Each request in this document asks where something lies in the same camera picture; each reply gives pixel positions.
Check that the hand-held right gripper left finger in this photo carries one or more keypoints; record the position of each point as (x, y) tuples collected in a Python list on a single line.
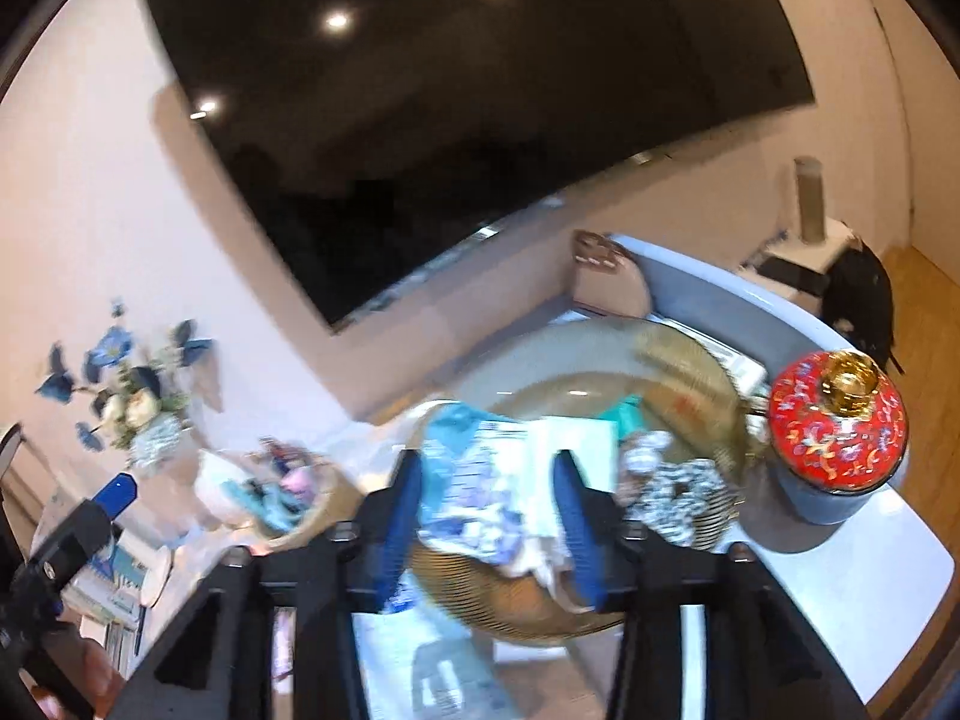
[(397, 532)]

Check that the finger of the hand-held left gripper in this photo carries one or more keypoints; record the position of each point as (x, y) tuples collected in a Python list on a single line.
[(116, 493)]

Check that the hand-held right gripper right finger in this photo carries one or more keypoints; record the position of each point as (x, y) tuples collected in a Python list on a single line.
[(581, 540)]

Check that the white purple printed plastic packet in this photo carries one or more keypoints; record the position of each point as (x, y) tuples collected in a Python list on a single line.
[(480, 480)]

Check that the books and leaflets stand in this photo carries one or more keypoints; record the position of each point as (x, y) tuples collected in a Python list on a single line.
[(112, 585)]

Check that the blue white flower bouquet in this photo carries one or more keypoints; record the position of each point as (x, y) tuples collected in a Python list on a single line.
[(120, 390)]

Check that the black white patterned scrunchie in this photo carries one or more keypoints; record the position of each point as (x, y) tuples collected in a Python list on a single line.
[(682, 499)]

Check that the pink cushion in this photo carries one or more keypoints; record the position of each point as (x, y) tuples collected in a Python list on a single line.
[(607, 277)]

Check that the red lidded ceramic jar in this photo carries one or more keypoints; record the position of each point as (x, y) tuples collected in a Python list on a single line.
[(825, 427)]

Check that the white small cabinet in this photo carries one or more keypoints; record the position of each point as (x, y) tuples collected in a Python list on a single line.
[(795, 270)]

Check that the black backpack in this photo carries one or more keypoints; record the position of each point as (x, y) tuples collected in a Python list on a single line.
[(862, 300)]

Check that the grey cylinder speaker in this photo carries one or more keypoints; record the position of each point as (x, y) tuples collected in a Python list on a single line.
[(808, 195)]

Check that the black wall television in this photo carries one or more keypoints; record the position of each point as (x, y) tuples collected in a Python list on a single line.
[(450, 127)]

